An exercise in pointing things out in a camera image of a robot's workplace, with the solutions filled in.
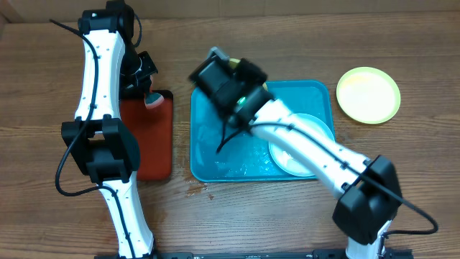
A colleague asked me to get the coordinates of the black tray with red water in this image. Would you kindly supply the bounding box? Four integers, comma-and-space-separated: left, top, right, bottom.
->
120, 90, 173, 181

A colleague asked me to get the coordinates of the light blue plate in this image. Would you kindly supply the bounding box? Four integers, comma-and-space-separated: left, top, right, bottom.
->
268, 113, 335, 178

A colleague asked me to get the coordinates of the dark blue sponge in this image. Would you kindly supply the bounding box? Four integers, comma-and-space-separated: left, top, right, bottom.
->
144, 92, 165, 109

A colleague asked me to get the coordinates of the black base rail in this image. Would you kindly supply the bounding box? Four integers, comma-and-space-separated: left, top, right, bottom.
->
94, 249, 414, 259

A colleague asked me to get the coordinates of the green plate back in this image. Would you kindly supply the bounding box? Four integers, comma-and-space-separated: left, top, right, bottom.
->
229, 58, 267, 90

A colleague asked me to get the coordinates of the green plate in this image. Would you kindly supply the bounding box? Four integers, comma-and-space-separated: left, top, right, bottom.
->
229, 58, 267, 90
336, 67, 401, 124

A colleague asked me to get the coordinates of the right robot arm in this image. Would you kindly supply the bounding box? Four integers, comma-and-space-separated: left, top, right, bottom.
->
189, 55, 402, 258

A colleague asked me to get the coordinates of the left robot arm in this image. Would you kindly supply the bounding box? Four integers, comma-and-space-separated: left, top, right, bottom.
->
55, 1, 158, 258

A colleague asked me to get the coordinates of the blue plastic tray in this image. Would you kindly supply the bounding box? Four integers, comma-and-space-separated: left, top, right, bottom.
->
190, 80, 335, 182

